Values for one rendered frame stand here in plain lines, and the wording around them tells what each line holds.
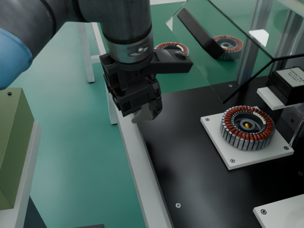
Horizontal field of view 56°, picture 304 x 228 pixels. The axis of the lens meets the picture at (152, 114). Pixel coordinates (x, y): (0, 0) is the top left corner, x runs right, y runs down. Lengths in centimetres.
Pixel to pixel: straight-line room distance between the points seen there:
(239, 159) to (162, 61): 26
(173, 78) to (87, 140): 97
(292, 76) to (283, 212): 26
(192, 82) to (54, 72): 162
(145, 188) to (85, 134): 120
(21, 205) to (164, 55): 40
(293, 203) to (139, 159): 31
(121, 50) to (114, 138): 130
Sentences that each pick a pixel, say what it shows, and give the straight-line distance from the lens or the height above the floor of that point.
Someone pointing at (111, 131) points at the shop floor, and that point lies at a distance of 174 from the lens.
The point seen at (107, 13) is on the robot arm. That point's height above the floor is 109.
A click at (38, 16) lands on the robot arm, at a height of 111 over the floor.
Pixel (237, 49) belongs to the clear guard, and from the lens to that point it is 41.
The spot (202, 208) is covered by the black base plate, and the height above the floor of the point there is 77.
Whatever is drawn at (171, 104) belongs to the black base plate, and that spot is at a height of 77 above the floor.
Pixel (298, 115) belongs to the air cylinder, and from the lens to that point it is 71.
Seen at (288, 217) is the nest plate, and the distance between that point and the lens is 57.
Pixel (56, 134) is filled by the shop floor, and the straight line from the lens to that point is 180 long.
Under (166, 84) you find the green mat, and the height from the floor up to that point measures 75.
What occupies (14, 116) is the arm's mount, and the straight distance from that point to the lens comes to 65.
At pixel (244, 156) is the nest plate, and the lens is 63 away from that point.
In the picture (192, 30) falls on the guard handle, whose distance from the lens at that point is 43.
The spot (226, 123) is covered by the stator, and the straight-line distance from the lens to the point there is 63.
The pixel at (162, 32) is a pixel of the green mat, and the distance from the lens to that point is 110.
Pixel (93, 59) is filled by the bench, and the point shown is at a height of 19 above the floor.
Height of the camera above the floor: 125
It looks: 43 degrees down
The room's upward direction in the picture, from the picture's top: straight up
